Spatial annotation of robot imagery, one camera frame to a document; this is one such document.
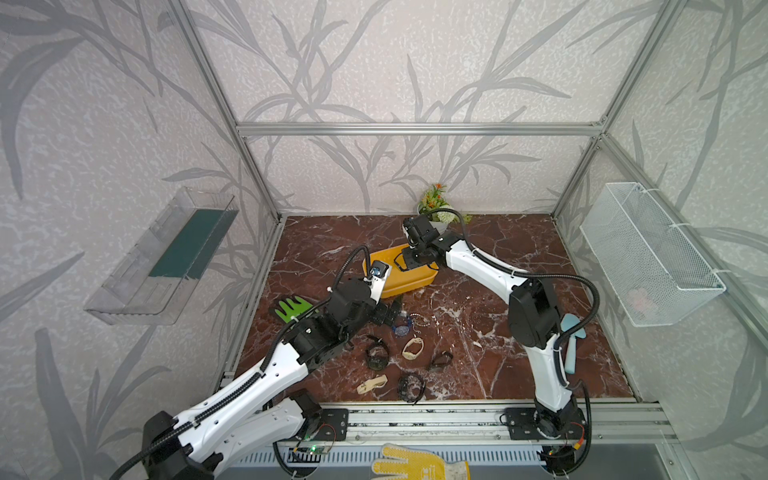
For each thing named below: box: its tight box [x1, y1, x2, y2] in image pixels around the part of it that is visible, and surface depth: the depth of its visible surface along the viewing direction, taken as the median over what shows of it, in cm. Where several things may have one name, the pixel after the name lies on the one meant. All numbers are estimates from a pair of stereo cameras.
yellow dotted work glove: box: [371, 443, 471, 480], surface depth 69 cm
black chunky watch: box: [365, 335, 389, 371], surface depth 88 cm
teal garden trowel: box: [560, 313, 587, 375], surface depth 86 cm
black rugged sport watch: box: [398, 374, 426, 405], surface depth 81 cm
